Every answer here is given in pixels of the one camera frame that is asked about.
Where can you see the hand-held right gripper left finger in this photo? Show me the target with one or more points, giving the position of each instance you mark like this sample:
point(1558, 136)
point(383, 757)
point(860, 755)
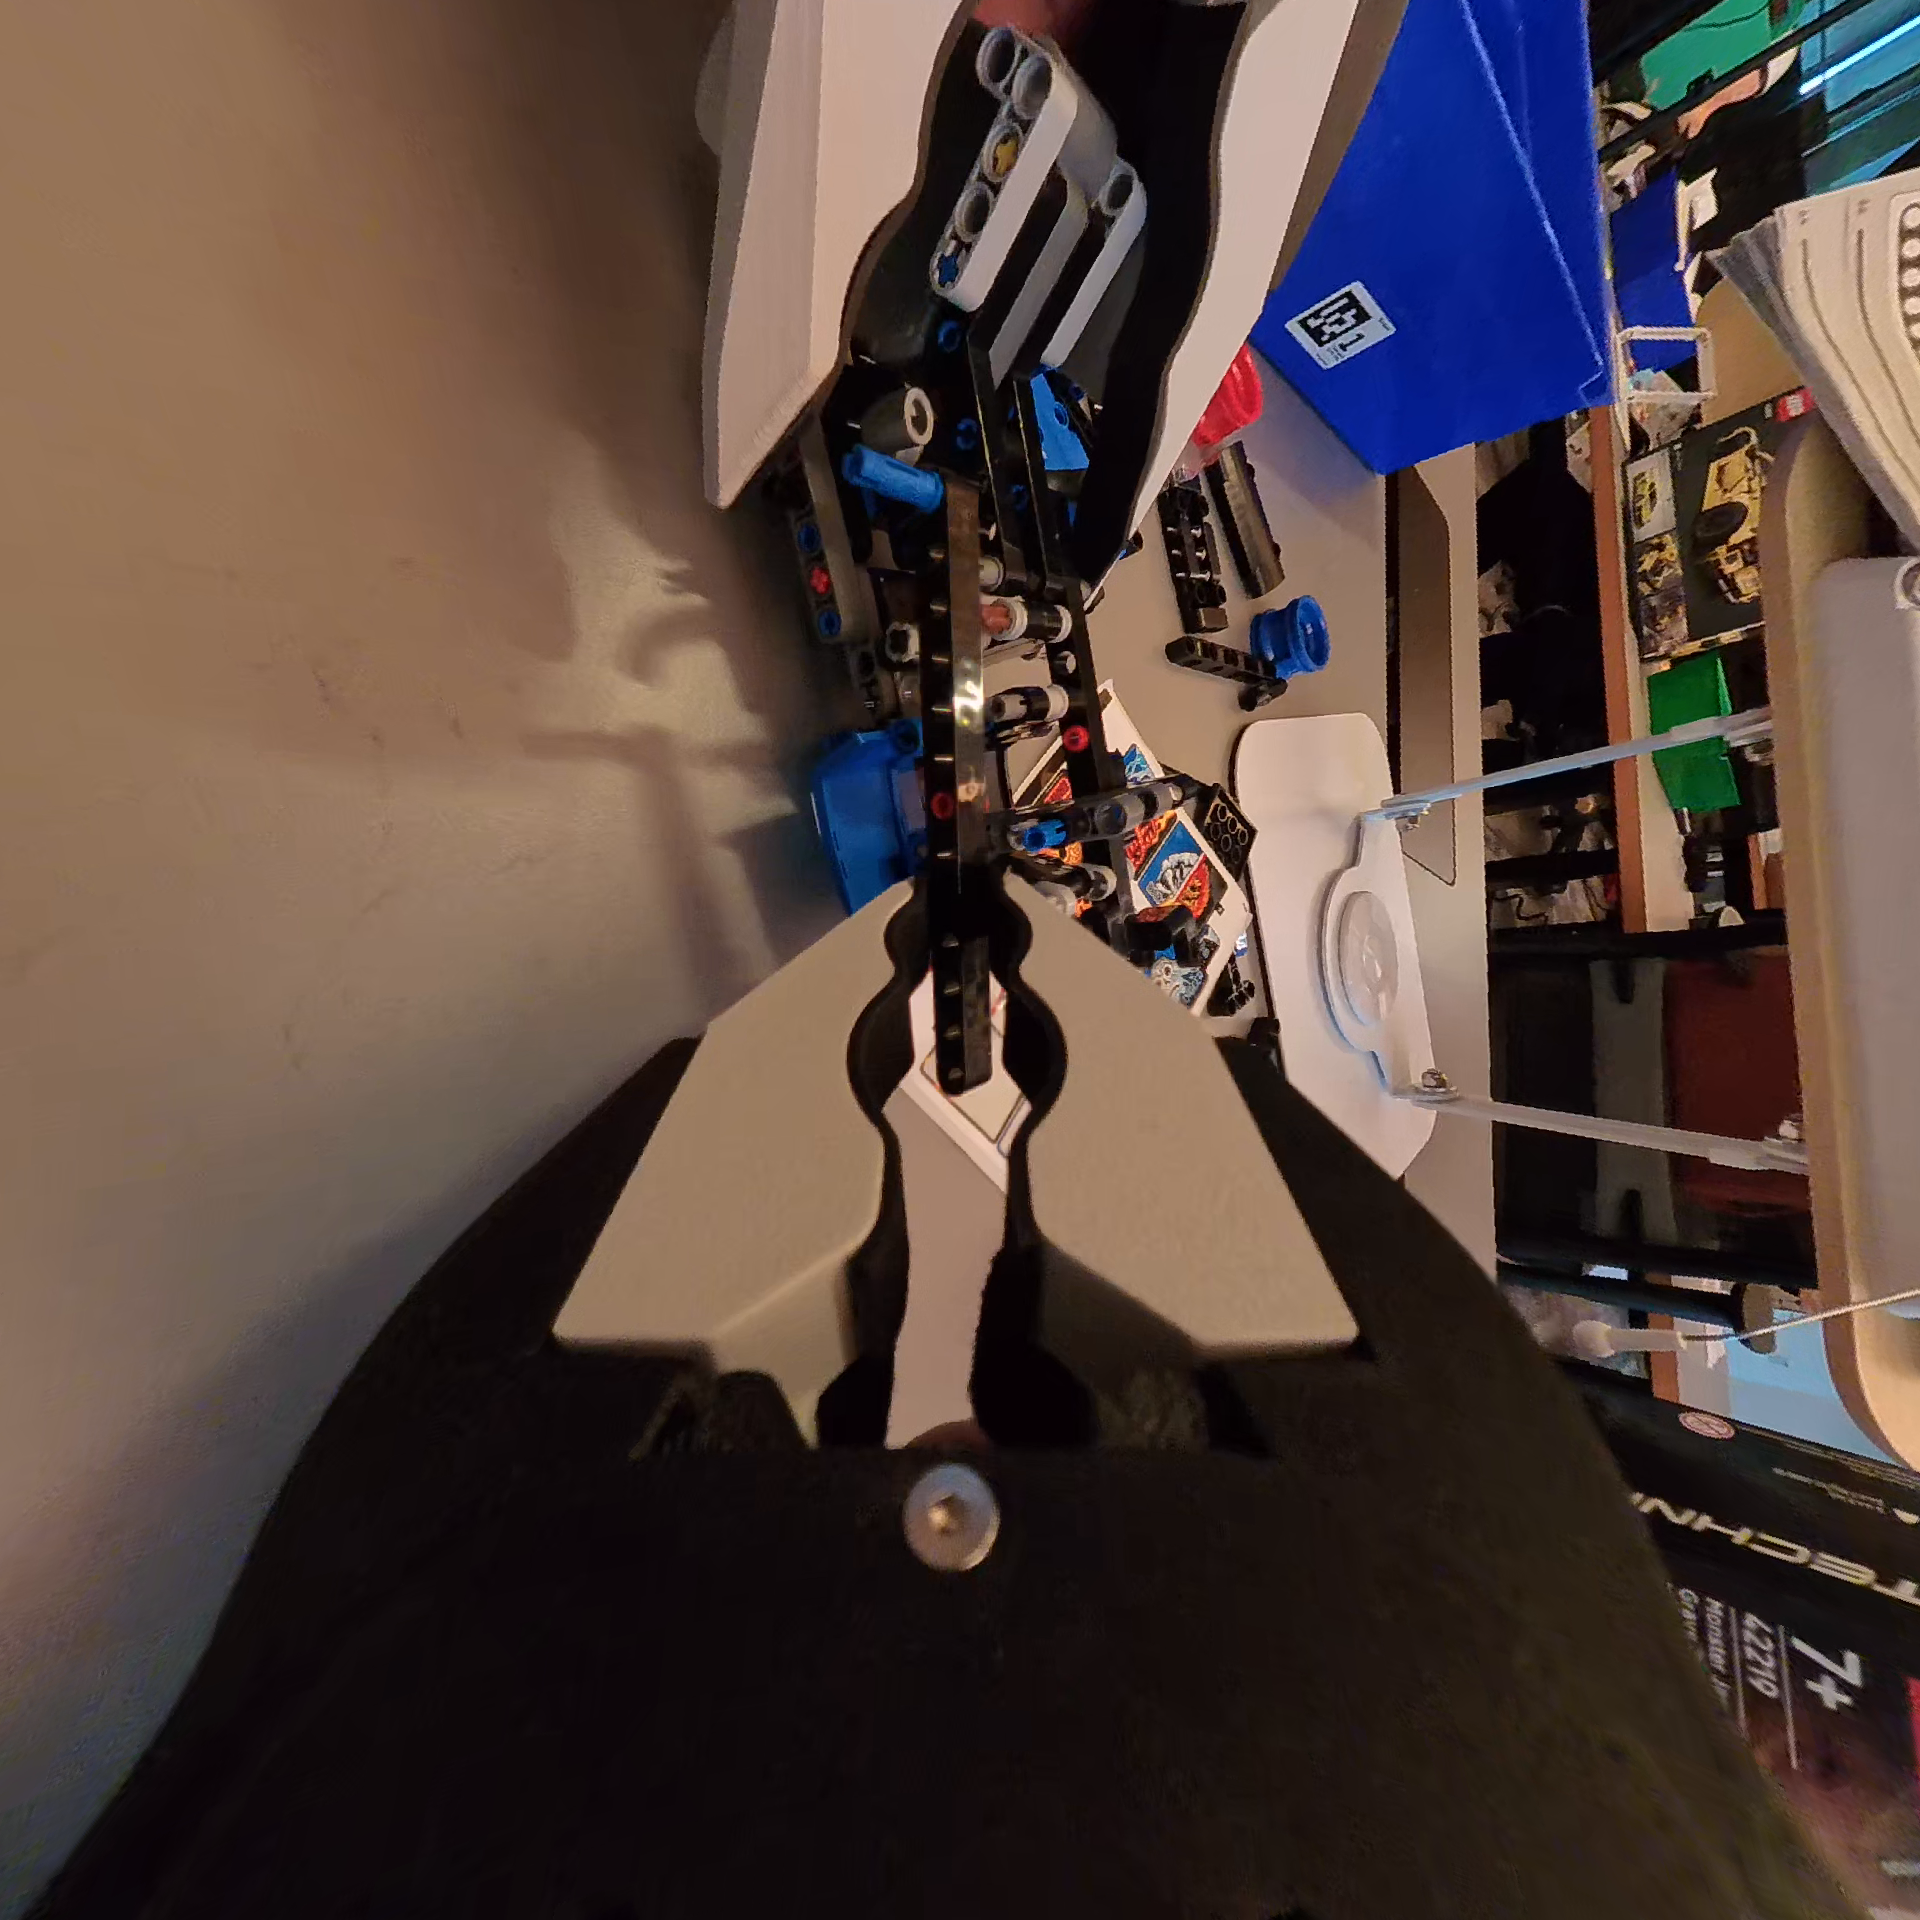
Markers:
point(735, 1201)

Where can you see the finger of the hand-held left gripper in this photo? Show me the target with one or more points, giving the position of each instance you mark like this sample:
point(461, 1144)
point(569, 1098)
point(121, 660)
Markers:
point(1291, 136)
point(780, 225)

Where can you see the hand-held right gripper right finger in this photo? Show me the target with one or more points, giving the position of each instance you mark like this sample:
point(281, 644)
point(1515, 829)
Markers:
point(1171, 1201)

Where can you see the blue connector pin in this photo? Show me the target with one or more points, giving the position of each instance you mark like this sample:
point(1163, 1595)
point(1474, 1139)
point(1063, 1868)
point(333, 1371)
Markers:
point(885, 473)

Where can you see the long black holed beam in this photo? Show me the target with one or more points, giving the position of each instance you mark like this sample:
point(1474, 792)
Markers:
point(962, 675)

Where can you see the black blue toy car chassis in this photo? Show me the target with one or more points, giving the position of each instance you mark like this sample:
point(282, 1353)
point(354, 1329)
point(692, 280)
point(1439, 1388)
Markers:
point(1073, 675)

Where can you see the grey desk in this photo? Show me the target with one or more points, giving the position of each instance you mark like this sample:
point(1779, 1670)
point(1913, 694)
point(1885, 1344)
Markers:
point(375, 598)

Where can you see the blue storage bin with tag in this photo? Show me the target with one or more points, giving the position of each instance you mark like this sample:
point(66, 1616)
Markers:
point(1441, 180)

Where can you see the small black connector piece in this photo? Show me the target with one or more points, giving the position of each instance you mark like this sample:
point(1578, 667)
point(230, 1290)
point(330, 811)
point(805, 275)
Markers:
point(1237, 989)

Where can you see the red toy wheel hub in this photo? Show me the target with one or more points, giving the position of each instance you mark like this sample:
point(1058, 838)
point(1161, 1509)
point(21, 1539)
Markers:
point(1233, 403)

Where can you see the colourful sticker sheet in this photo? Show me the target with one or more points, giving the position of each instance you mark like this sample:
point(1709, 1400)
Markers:
point(1171, 878)

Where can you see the black studded plate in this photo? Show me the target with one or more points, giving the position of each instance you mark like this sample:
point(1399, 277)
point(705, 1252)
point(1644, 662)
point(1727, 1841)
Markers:
point(1219, 825)

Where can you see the black curved panel piece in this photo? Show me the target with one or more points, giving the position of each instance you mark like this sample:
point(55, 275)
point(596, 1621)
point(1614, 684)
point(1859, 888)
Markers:
point(1245, 517)

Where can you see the chunky black holed brick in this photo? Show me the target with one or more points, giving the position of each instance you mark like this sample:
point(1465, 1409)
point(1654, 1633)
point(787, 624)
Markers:
point(1197, 557)

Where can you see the blue toy wheel hub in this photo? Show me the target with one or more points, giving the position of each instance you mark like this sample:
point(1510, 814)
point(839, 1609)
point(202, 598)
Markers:
point(1292, 638)

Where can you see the black angled beam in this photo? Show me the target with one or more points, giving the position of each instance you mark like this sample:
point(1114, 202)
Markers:
point(1214, 657)

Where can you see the red container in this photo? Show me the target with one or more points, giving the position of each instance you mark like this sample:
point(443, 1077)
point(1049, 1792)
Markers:
point(1725, 1065)

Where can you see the toy box with yellow car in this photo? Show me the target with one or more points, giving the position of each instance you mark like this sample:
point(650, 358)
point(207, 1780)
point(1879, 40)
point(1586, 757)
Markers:
point(1710, 523)

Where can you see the white instruction booklet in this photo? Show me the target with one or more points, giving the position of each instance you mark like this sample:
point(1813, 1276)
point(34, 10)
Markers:
point(1846, 329)

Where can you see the wooden shelf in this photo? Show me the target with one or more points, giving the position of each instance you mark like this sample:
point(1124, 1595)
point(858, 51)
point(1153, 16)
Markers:
point(1623, 721)

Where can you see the green box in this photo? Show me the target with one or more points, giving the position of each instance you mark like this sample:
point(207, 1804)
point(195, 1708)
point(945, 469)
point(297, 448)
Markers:
point(1705, 734)

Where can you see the black toy set box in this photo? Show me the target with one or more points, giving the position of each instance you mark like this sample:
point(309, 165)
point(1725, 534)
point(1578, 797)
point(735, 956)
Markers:
point(1771, 1621)

